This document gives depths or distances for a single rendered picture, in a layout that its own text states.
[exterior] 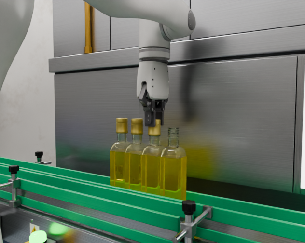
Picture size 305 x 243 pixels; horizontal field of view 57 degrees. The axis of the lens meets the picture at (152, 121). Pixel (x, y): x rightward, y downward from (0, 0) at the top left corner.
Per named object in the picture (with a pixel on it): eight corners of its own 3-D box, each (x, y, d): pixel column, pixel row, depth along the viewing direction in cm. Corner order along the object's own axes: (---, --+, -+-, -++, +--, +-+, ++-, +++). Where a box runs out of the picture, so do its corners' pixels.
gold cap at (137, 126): (145, 133, 80) (145, 118, 80) (138, 134, 77) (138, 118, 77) (135, 132, 82) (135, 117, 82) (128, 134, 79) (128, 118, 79)
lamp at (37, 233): (50, 241, 77) (49, 230, 77) (35, 248, 74) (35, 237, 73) (40, 237, 80) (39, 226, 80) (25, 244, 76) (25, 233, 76)
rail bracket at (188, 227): (214, 241, 65) (214, 188, 64) (181, 280, 51) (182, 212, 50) (201, 238, 67) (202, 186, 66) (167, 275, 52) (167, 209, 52)
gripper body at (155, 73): (152, 61, 82) (152, 100, 83) (131, 56, 73) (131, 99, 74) (175, 59, 78) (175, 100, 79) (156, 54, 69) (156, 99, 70)
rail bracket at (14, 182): (22, 207, 89) (21, 165, 88) (-1, 215, 83) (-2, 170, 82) (15, 205, 91) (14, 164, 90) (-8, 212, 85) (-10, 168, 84)
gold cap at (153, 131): (163, 134, 78) (163, 118, 77) (156, 136, 75) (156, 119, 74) (152, 134, 79) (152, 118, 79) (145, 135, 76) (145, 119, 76)
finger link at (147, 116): (145, 101, 76) (145, 126, 76) (139, 101, 73) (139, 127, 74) (156, 101, 74) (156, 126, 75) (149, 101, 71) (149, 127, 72)
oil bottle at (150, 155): (168, 218, 79) (168, 143, 78) (158, 225, 75) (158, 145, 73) (151, 214, 82) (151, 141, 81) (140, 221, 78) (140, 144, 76)
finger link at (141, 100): (148, 75, 75) (154, 93, 78) (134, 89, 69) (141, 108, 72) (152, 75, 74) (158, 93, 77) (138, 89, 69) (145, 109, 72)
